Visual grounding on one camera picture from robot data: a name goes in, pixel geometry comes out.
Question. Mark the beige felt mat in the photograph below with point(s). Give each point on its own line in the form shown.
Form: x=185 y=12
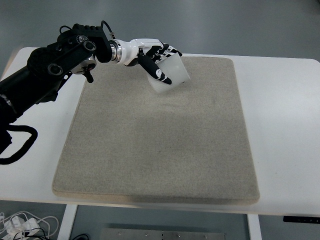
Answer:
x=129 y=144

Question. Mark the grey metal base plate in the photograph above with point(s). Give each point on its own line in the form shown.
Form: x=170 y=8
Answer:
x=142 y=234

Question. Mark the white power strip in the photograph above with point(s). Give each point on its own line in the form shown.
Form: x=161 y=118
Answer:
x=17 y=225

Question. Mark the white table leg left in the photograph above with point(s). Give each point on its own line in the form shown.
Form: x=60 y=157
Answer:
x=67 y=222

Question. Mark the white table leg right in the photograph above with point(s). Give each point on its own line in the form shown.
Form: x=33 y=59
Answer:
x=254 y=227

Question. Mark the white ribbed cup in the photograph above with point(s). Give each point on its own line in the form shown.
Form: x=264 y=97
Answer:
x=174 y=69

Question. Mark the black table control panel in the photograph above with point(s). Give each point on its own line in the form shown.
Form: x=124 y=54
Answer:
x=302 y=219

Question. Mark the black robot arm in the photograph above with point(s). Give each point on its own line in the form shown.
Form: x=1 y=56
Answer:
x=46 y=68

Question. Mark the white table leg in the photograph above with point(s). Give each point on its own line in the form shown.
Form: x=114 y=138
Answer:
x=254 y=227
x=67 y=222

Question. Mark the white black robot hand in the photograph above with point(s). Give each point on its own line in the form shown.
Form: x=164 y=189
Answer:
x=156 y=53

